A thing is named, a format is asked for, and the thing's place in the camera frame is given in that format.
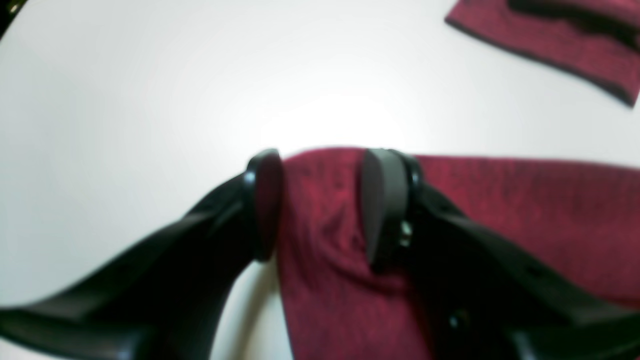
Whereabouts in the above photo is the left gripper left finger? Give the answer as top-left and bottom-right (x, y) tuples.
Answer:
(0, 148), (285, 360)

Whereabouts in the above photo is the dark red t-shirt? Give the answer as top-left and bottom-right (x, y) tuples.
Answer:
(276, 0), (640, 360)

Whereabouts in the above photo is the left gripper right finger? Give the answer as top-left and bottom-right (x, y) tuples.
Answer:
(361, 148), (640, 360)

